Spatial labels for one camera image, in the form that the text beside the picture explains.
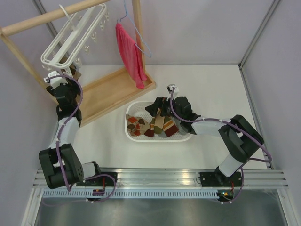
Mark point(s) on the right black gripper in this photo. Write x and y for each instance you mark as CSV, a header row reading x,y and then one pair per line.
x,y
152,108

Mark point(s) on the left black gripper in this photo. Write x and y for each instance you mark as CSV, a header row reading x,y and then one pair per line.
x,y
74,87

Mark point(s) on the argyle patterned sock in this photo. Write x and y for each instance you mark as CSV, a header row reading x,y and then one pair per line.
x,y
72,72
136,126

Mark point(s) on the beige striped sock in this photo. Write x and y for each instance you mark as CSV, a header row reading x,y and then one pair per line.
x,y
169,127
156,126

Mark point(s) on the grey sock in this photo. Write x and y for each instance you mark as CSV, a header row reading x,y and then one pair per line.
x,y
162,135
181,131

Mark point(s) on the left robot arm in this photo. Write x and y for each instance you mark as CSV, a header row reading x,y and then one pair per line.
x,y
59,162

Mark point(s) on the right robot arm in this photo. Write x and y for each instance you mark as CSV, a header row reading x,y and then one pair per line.
x,y
238,135

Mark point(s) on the white clip sock hanger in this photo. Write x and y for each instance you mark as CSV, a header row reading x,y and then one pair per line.
x,y
64,49

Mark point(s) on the wooden clothes rack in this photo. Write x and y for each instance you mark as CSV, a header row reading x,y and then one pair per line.
x,y
101,96

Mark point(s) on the white perforated plastic basket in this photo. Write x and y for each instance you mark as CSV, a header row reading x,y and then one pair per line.
x,y
137,109

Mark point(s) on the pink towel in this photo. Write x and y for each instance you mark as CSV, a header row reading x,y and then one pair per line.
x,y
130,55

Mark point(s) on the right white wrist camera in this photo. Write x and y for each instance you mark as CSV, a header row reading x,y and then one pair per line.
x,y
173,91

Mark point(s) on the blue wire hanger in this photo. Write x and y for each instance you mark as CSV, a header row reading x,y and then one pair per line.
x,y
136,21

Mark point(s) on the white cable duct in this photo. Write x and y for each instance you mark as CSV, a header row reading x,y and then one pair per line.
x,y
131,193

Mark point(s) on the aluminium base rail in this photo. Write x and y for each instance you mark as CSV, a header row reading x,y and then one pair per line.
x,y
192,178

